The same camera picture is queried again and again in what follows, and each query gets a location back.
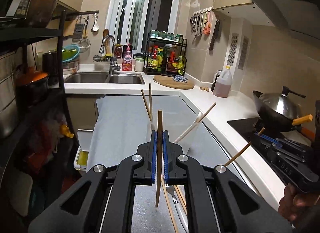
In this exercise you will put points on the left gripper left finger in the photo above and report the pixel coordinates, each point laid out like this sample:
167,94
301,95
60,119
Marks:
102,200

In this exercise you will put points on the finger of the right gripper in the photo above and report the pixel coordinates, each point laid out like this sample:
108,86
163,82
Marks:
263,141

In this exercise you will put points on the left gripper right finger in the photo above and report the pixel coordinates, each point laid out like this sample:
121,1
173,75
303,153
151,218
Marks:
216,199

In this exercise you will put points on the lone wooden chopstick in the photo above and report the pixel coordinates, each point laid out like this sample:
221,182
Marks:
238,154

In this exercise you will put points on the chrome kitchen faucet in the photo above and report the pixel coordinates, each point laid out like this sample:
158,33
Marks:
112,57

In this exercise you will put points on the hanging kitchen utensils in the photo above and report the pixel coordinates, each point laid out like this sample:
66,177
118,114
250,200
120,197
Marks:
201,22

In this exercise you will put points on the person's right hand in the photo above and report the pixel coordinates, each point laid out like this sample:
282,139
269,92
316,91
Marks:
292,205

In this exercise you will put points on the black gas stove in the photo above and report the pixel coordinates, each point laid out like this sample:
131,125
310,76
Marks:
293,146

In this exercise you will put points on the black wok with lid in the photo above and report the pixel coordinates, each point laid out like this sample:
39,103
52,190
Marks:
278,111

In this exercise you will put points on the grey fabric mat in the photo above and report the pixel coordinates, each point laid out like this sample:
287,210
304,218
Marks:
122,125

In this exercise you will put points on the white pedal trash bin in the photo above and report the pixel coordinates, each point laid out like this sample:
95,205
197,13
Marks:
81,158

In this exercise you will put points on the plastic oil jug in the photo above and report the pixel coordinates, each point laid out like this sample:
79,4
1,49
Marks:
223,83

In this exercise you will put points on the round wooden cutting board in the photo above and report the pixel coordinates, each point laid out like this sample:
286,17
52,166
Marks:
170,83

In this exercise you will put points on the stainless steel sink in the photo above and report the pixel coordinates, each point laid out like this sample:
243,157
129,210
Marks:
101,77

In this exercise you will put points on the blue checkered cloth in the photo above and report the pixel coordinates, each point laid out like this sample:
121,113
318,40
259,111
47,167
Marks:
179,78

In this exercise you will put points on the black shelving unit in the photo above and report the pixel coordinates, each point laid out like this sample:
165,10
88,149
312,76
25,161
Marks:
40,190

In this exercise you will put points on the red dish soap bottle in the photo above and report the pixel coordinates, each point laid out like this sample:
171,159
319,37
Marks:
127,58

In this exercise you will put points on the black spice rack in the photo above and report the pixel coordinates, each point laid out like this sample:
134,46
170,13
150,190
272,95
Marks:
165,54

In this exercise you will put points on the hanging black cleaver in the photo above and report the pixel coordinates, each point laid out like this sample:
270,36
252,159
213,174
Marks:
215,34

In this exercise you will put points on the green colander bowl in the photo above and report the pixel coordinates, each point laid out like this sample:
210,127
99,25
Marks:
70,52

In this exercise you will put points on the metal box grater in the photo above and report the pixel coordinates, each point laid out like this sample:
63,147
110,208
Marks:
78,30

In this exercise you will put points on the white hanging ladle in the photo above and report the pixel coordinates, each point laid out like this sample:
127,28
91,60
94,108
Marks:
95,27

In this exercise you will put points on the brown wooden bowl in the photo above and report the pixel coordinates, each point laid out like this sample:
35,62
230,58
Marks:
40,12

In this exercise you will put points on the white handled metal fork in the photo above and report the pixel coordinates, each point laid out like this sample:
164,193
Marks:
181,213

